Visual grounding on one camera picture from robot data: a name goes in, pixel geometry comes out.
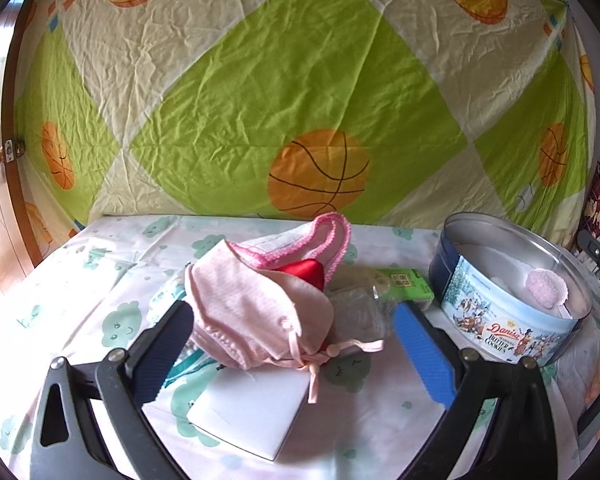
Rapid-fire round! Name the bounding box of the pink-trimmed white knit cloth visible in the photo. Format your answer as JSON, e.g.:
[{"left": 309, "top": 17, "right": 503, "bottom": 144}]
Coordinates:
[{"left": 230, "top": 212, "right": 351, "bottom": 283}]

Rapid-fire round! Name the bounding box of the clear plastic bag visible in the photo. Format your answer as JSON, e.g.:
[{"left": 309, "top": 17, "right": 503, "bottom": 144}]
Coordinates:
[{"left": 329, "top": 287, "right": 398, "bottom": 342}]

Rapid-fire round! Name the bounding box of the red embroidered satin pouch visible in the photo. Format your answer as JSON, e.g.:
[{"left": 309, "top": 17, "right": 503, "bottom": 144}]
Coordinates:
[{"left": 276, "top": 259, "right": 325, "bottom": 290}]

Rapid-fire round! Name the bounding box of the brown wooden door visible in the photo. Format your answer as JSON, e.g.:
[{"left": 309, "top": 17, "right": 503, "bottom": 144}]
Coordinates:
[{"left": 0, "top": 0, "right": 42, "bottom": 292}]

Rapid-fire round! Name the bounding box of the round Danish cookie tin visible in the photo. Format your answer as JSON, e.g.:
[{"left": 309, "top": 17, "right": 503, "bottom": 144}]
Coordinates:
[{"left": 428, "top": 212, "right": 592, "bottom": 366}]

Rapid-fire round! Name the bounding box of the cotton swab packet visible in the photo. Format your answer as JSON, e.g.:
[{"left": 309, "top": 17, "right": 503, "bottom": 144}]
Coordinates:
[{"left": 146, "top": 270, "right": 218, "bottom": 387}]

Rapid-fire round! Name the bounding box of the cloud print table cloth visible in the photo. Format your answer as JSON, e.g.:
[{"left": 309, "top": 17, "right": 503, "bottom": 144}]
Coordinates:
[{"left": 0, "top": 213, "right": 600, "bottom": 480}]

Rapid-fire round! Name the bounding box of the pink fluffy powder puff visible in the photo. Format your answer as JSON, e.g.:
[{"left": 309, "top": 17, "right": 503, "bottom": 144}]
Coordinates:
[{"left": 524, "top": 269, "right": 569, "bottom": 318}]

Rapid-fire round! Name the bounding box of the green cream sports bedsheet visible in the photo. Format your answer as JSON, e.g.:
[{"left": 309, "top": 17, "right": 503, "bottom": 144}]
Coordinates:
[{"left": 15, "top": 0, "right": 595, "bottom": 254}]

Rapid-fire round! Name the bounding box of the green tissue pack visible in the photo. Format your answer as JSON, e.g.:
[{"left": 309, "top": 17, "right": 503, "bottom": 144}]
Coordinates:
[{"left": 326, "top": 266, "right": 434, "bottom": 310}]

